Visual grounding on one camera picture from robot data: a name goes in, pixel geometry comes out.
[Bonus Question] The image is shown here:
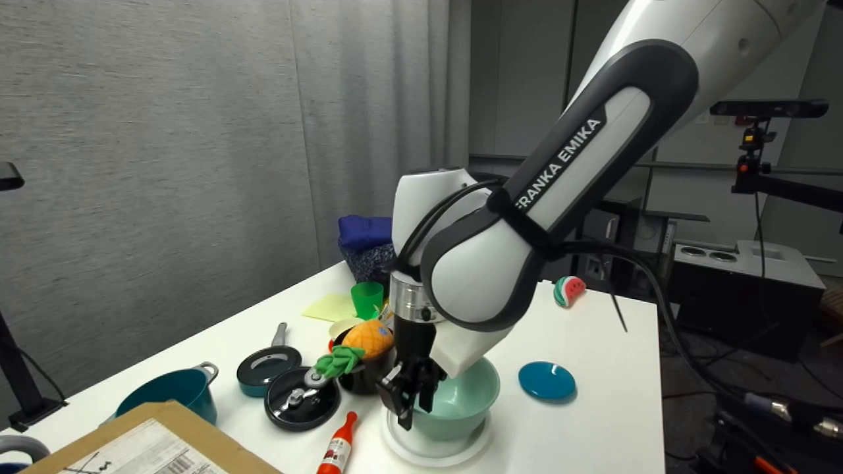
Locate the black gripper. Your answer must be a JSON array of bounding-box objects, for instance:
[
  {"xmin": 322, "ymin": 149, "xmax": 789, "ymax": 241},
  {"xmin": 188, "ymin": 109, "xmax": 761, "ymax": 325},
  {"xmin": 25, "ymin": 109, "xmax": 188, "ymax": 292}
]
[{"xmin": 378, "ymin": 312, "xmax": 450, "ymax": 431}]

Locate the green bowl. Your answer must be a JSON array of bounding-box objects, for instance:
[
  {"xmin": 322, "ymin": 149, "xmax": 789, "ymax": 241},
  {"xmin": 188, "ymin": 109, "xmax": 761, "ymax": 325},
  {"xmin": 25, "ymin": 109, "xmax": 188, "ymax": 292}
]
[{"xmin": 409, "ymin": 353, "xmax": 503, "ymax": 444}]

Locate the white plate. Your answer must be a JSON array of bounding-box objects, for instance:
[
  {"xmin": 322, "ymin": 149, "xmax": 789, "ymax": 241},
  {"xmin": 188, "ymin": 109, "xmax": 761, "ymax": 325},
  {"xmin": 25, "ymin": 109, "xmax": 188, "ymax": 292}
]
[{"xmin": 380, "ymin": 407, "xmax": 496, "ymax": 469}]

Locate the black toy pot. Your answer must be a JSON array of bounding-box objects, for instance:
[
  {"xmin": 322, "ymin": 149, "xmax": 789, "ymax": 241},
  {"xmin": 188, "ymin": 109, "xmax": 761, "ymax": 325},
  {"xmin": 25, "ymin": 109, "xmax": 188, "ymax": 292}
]
[{"xmin": 330, "ymin": 324, "xmax": 404, "ymax": 398}]

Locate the orange carrot plush toy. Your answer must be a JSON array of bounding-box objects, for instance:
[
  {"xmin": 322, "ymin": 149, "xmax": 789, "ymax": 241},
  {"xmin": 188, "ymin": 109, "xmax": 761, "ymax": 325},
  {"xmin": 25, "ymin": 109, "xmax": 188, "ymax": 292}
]
[{"xmin": 313, "ymin": 319, "xmax": 395, "ymax": 381}]

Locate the red toy ketchup bottle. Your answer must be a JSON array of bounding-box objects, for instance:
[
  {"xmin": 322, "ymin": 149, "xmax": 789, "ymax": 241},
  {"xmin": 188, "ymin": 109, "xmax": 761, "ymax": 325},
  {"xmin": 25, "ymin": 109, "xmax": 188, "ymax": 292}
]
[{"xmin": 313, "ymin": 407, "xmax": 360, "ymax": 474}]

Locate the green plastic cup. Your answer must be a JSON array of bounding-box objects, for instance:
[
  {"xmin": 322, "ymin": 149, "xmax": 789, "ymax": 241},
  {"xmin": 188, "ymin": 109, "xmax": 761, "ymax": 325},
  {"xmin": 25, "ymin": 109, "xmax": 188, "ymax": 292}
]
[{"xmin": 347, "ymin": 279, "xmax": 387, "ymax": 324}]

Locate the black pot lid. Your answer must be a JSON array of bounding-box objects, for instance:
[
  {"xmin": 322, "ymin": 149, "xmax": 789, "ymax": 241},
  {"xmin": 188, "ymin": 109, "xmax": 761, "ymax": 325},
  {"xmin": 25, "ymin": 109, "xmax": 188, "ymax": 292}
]
[{"xmin": 262, "ymin": 366, "xmax": 343, "ymax": 431}]

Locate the blue round lid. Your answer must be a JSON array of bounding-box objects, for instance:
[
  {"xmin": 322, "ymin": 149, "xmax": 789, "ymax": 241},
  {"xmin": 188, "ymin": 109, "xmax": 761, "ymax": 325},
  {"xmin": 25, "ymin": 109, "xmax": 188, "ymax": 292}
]
[{"xmin": 516, "ymin": 357, "xmax": 580, "ymax": 407}]

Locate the dark patterned cloth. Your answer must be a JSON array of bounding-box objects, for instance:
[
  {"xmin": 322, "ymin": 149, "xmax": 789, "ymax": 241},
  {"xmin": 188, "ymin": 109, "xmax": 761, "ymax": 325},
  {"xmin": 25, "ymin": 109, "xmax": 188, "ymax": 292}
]
[{"xmin": 345, "ymin": 241, "xmax": 401, "ymax": 283}]

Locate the small dark frying pan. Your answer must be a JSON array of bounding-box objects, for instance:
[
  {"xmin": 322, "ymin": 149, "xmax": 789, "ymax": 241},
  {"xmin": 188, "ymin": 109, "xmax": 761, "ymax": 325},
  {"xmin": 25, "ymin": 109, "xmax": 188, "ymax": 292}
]
[{"xmin": 235, "ymin": 319, "xmax": 305, "ymax": 400}]

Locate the folded blue cloth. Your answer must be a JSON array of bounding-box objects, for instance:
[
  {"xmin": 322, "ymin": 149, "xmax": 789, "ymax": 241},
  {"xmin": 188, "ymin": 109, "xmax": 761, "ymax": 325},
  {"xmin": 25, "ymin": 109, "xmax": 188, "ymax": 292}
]
[{"xmin": 338, "ymin": 213, "xmax": 399, "ymax": 257}]

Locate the red green white ball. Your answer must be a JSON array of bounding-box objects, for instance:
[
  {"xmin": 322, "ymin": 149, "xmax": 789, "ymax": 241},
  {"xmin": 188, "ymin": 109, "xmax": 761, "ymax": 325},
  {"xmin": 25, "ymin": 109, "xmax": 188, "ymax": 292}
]
[{"xmin": 551, "ymin": 274, "xmax": 587, "ymax": 310}]

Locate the brown cardboard box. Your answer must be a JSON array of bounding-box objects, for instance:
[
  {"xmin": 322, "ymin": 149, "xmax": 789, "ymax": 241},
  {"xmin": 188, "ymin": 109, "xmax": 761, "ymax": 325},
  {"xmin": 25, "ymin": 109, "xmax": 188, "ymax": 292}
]
[{"xmin": 22, "ymin": 400, "xmax": 283, "ymax": 474}]

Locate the grey equipment case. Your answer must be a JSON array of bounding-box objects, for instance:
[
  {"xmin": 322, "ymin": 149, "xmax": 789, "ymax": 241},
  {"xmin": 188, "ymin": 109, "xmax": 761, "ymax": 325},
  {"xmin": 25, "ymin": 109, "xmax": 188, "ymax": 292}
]
[{"xmin": 670, "ymin": 237, "xmax": 827, "ymax": 363}]

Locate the black floor equipment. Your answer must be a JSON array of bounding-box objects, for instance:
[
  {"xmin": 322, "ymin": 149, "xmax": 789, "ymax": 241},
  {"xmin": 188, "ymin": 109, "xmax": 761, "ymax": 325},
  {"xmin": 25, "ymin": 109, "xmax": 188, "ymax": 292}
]
[{"xmin": 706, "ymin": 381, "xmax": 843, "ymax": 474}]

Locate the black mounting bar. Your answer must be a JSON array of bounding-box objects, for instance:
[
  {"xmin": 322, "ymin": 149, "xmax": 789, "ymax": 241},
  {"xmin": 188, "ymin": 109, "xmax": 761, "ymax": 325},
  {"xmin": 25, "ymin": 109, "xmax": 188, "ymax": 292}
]
[{"xmin": 733, "ymin": 117, "xmax": 843, "ymax": 213}]

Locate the teal pot with handle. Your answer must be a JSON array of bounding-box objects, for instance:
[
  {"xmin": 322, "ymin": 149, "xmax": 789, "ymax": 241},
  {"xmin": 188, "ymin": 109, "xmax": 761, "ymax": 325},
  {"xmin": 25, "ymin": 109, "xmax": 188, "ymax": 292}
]
[{"xmin": 113, "ymin": 361, "xmax": 221, "ymax": 427}]

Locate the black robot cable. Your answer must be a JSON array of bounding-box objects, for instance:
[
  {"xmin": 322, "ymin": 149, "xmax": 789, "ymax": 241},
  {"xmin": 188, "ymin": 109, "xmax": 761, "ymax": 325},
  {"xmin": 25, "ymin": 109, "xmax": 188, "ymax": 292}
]
[{"xmin": 549, "ymin": 237, "xmax": 843, "ymax": 442}]

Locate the black bar camera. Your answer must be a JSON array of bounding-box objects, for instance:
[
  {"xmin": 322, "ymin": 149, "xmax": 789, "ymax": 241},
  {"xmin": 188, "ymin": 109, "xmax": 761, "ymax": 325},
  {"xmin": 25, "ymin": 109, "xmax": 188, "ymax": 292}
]
[{"xmin": 709, "ymin": 96, "xmax": 829, "ymax": 120}]

